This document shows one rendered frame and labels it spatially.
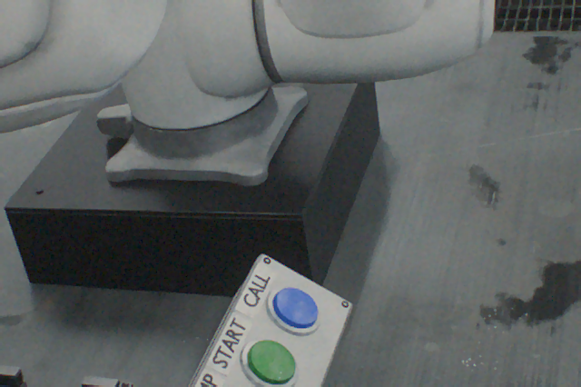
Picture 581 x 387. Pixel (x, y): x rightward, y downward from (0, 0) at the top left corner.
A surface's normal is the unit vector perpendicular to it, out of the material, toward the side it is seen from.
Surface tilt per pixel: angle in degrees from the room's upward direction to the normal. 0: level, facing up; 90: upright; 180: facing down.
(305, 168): 2
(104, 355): 0
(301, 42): 93
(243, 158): 15
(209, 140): 84
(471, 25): 100
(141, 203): 2
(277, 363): 35
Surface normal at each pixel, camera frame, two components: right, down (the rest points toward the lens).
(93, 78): 0.52, 0.81
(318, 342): 0.40, -0.67
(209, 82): 0.00, 0.74
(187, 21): -0.15, 0.49
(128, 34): 0.96, 0.10
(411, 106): -0.14, -0.83
